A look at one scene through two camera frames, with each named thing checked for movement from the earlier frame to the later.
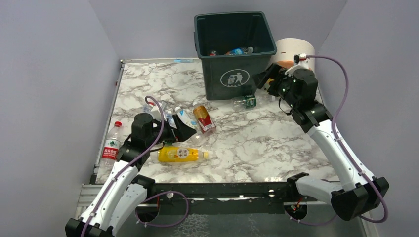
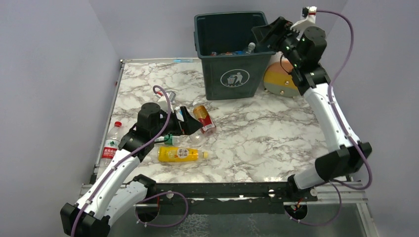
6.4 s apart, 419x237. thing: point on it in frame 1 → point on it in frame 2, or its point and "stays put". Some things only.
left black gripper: (175, 132) → (176, 120)
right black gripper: (273, 80) → (279, 32)
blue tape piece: (183, 60) stays put
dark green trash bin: (234, 47) stays put
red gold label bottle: (206, 124) stays put
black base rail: (181, 193) stays put
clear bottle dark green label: (248, 102) → (250, 48)
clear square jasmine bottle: (197, 138) stays put
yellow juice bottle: (180, 154) stays put
